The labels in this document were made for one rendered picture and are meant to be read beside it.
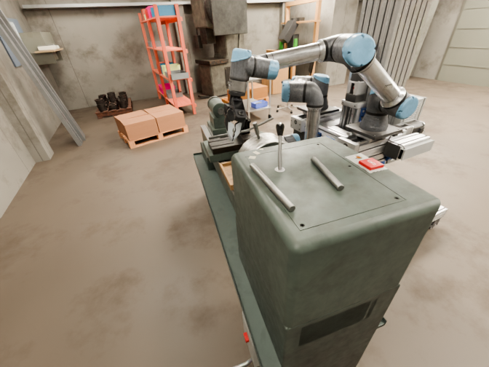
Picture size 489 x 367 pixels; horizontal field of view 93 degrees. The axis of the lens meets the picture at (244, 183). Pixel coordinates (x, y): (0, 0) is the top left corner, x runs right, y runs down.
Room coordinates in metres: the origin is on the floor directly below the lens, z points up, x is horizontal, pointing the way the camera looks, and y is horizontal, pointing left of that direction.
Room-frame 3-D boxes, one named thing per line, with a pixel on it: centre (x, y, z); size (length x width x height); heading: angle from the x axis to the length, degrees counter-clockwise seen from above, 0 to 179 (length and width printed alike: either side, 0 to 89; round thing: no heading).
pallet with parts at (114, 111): (6.55, 3.38, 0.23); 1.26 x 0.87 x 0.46; 23
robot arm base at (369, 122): (1.31, -0.79, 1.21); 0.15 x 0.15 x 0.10
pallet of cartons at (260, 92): (6.51, -0.16, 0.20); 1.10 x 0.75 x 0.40; 113
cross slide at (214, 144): (1.71, 0.04, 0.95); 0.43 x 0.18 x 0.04; 106
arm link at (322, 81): (1.77, -0.59, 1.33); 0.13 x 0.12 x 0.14; 70
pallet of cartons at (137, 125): (4.52, 1.75, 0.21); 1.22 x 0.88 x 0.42; 120
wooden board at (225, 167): (1.37, -0.04, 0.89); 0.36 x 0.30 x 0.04; 106
